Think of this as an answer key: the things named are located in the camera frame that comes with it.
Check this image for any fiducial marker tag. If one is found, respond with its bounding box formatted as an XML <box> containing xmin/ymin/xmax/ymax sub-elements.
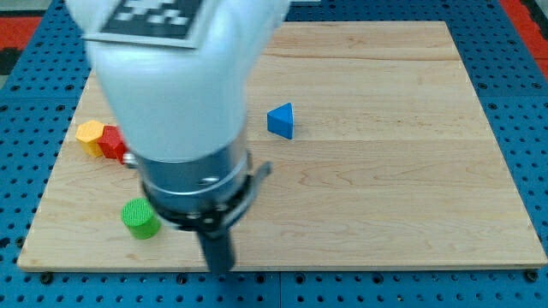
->
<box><xmin>84</xmin><ymin>0</ymin><xmax>219</xmax><ymax>49</ymax></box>

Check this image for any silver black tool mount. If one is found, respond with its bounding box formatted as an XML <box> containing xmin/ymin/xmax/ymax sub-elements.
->
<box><xmin>123</xmin><ymin>135</ymin><xmax>272</xmax><ymax>234</ymax></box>

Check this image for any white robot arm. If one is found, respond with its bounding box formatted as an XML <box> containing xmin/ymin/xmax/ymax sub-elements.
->
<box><xmin>66</xmin><ymin>0</ymin><xmax>290</xmax><ymax>274</ymax></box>

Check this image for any blue triangular prism block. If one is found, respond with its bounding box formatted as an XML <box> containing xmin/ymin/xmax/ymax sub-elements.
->
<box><xmin>267</xmin><ymin>103</ymin><xmax>294</xmax><ymax>139</ymax></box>

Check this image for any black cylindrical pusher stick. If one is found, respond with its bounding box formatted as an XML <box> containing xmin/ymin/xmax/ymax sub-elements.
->
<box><xmin>198</xmin><ymin>228</ymin><xmax>235</xmax><ymax>274</ymax></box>

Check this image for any wooden board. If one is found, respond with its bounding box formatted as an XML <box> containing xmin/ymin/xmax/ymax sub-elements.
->
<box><xmin>16</xmin><ymin>21</ymin><xmax>548</xmax><ymax>273</ymax></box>

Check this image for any green cylinder block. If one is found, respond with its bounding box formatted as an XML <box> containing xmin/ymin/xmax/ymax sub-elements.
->
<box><xmin>121</xmin><ymin>198</ymin><xmax>161</xmax><ymax>240</ymax></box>

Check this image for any yellow hexagon block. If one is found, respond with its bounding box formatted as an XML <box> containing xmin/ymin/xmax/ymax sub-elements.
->
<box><xmin>75</xmin><ymin>120</ymin><xmax>104</xmax><ymax>157</ymax></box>

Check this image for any red block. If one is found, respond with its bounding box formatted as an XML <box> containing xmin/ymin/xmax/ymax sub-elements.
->
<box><xmin>98</xmin><ymin>126</ymin><xmax>127</xmax><ymax>163</ymax></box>

